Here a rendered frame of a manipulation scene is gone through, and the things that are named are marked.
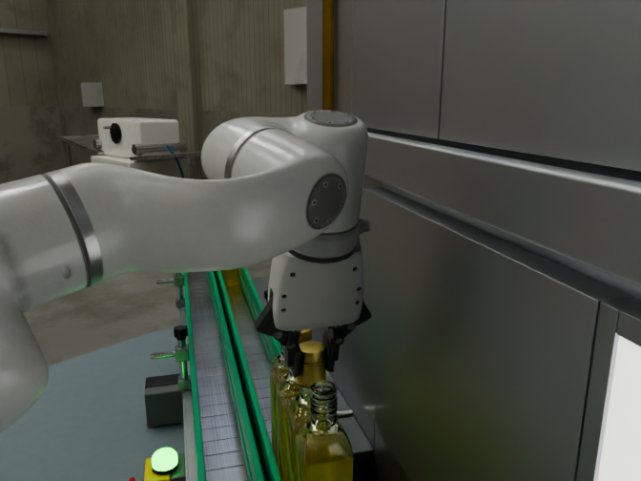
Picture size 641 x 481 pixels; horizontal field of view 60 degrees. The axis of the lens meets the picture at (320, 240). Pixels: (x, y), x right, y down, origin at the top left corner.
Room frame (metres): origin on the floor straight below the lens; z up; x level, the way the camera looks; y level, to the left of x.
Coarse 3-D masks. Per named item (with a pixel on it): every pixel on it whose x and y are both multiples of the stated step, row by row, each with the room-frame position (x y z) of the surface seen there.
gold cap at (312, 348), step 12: (300, 348) 0.59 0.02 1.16; (312, 348) 0.59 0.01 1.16; (324, 348) 0.59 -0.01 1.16; (300, 360) 0.58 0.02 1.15; (312, 360) 0.58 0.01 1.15; (324, 360) 0.59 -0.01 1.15; (300, 372) 0.59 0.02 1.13; (312, 372) 0.58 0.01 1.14; (324, 372) 0.59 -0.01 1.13; (300, 384) 0.58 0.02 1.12
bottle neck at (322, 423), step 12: (312, 384) 0.55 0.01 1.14; (324, 384) 0.55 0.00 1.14; (312, 396) 0.53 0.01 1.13; (324, 396) 0.53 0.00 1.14; (336, 396) 0.53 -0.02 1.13; (312, 408) 0.53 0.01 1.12; (324, 408) 0.53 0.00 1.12; (336, 408) 0.54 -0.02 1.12; (312, 420) 0.53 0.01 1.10; (324, 420) 0.53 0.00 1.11; (336, 420) 0.54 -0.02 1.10; (324, 432) 0.53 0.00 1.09
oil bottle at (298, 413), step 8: (296, 400) 0.60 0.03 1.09; (288, 408) 0.60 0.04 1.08; (296, 408) 0.58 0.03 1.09; (304, 408) 0.58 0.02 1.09; (288, 416) 0.59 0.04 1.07; (296, 416) 0.57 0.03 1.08; (304, 416) 0.57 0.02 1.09; (288, 424) 0.59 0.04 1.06; (296, 424) 0.57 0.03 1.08; (288, 432) 0.59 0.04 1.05; (296, 432) 0.57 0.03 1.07; (288, 440) 0.59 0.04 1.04; (288, 448) 0.60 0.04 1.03; (288, 456) 0.60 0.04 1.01; (288, 464) 0.60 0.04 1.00; (288, 472) 0.60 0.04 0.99; (288, 480) 0.60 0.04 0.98
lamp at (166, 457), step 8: (168, 448) 0.84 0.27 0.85; (160, 456) 0.81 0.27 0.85; (168, 456) 0.82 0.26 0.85; (176, 456) 0.83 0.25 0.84; (152, 464) 0.81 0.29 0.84; (160, 464) 0.80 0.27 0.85; (168, 464) 0.81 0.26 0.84; (176, 464) 0.82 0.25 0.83; (160, 472) 0.80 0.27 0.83; (168, 472) 0.81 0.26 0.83
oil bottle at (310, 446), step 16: (304, 432) 0.53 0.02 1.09; (320, 432) 0.53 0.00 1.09; (336, 432) 0.53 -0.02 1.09; (304, 448) 0.52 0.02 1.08; (320, 448) 0.51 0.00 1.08; (336, 448) 0.52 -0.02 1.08; (304, 464) 0.51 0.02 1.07; (320, 464) 0.51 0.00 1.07; (336, 464) 0.51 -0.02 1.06; (352, 464) 0.52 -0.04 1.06; (304, 480) 0.51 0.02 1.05; (320, 480) 0.51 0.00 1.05; (336, 480) 0.51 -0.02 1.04; (352, 480) 0.52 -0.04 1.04
